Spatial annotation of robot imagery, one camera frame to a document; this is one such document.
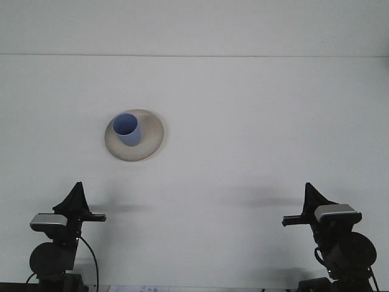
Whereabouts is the pale blue cup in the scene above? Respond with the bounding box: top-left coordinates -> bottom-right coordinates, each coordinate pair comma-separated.
112,113 -> 143,148

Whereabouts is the pale round plate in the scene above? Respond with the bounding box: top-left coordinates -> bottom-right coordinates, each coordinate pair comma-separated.
104,108 -> 168,163

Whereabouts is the white printed paper sheet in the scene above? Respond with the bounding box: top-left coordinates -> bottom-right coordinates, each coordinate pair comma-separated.
108,285 -> 171,292

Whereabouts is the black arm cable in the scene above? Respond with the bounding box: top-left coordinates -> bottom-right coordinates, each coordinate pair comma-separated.
25,236 -> 100,289
314,246 -> 380,292

